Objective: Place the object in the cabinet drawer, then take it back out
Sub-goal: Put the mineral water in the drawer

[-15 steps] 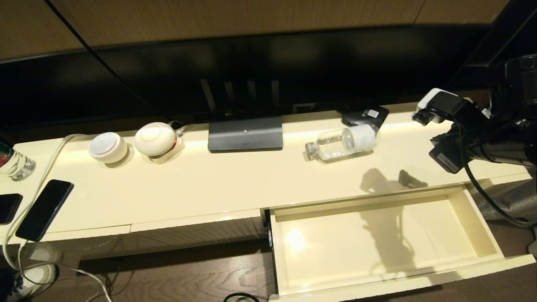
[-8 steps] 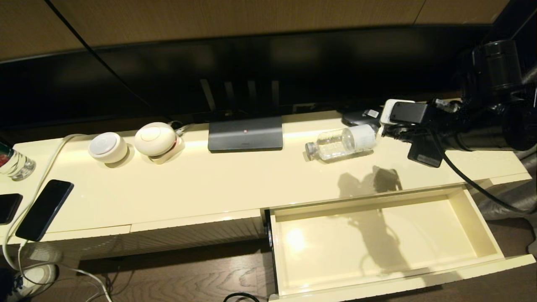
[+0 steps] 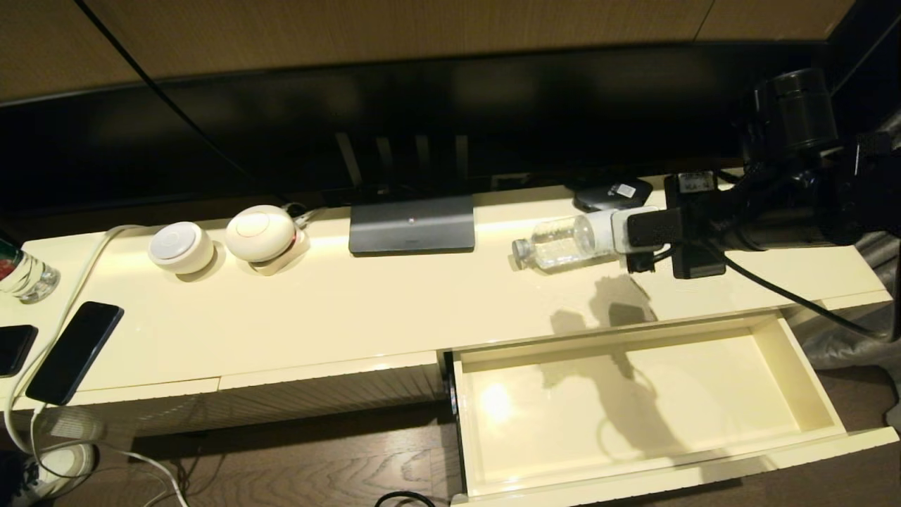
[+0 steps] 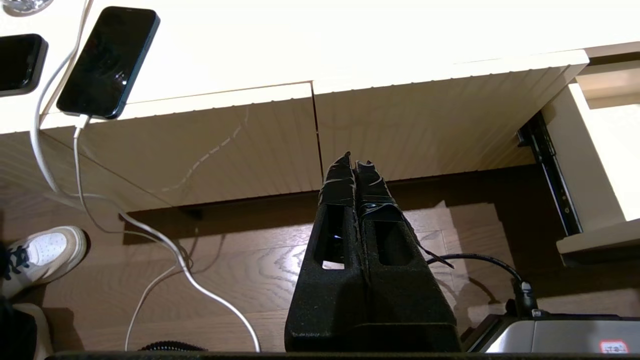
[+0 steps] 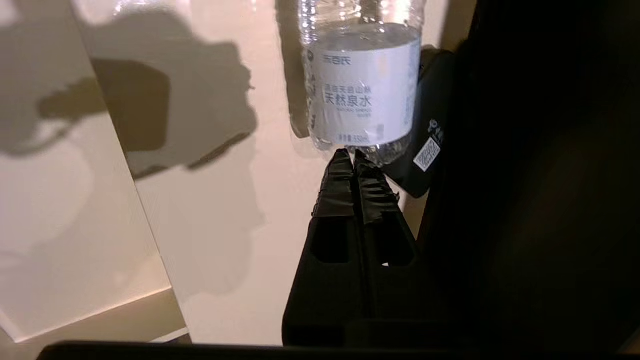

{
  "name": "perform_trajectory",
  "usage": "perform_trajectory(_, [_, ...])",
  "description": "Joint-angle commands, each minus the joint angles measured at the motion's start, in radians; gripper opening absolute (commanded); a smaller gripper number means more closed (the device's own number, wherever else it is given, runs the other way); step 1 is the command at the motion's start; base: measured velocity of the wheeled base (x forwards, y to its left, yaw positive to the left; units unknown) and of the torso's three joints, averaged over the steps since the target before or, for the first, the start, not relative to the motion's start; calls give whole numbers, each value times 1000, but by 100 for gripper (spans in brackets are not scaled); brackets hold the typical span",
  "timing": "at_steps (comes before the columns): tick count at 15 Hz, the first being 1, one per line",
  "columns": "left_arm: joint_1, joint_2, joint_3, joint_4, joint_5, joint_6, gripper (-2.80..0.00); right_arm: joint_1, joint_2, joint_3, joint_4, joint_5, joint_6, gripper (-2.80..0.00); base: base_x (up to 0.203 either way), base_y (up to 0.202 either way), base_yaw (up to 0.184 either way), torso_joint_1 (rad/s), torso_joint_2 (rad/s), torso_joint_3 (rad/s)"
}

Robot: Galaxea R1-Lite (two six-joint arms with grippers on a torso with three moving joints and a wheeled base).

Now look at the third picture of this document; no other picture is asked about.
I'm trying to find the black smartphone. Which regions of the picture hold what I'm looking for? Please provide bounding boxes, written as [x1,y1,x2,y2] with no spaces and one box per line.
[0,325,39,378]

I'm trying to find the small white round speaker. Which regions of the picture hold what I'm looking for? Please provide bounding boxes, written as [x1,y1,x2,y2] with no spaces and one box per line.
[147,222,214,275]

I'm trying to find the thin black wall cable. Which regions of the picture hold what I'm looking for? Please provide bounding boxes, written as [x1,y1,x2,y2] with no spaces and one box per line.
[74,0,289,203]

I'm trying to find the dark blue smartphone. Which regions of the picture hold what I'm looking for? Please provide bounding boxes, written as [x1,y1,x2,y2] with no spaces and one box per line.
[25,301,125,406]

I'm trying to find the cream white low cabinet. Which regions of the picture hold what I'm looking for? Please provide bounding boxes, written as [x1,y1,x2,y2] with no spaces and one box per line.
[0,169,891,451]

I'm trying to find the thick white power cable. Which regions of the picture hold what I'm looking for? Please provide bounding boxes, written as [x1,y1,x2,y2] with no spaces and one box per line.
[4,224,189,507]

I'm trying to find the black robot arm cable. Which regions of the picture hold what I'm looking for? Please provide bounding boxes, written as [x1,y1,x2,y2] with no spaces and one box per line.
[718,250,901,344]

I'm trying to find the clear plastic water bottle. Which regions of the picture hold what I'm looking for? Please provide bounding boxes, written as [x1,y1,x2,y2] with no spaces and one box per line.
[512,210,631,273]

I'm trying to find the grey cable bundle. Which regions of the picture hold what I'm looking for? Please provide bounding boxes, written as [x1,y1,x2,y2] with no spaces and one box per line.
[284,202,330,227]

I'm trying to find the grey router with antennas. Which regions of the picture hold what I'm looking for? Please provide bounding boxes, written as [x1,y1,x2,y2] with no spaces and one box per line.
[336,132,476,256]

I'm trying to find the black looped cable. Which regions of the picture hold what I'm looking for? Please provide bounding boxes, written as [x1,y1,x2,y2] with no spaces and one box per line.
[373,491,441,507]

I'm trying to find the black box with white sticker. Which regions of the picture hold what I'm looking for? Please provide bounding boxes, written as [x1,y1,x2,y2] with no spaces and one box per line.
[572,177,654,213]

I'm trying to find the glass bottle with red label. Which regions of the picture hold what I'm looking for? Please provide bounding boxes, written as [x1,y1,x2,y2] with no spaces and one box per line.
[0,238,61,304]

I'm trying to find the dark navy trouser leg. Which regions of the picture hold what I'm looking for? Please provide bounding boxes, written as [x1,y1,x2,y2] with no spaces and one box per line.
[0,451,30,507]

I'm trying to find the thin white phone cable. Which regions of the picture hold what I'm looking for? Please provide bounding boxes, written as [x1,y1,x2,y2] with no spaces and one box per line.
[27,401,189,507]

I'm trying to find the wide cream drawer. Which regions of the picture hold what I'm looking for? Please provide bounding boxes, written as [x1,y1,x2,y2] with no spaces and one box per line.
[443,310,900,507]

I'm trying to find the white dock under dome device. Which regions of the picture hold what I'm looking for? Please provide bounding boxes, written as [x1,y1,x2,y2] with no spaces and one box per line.
[250,230,310,276]

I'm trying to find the white sneaker navy stripes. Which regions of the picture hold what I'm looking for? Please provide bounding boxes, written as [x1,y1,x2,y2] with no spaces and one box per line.
[14,444,96,504]

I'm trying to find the white dome shaped device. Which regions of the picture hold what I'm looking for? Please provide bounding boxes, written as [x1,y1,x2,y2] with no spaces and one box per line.
[225,205,297,265]

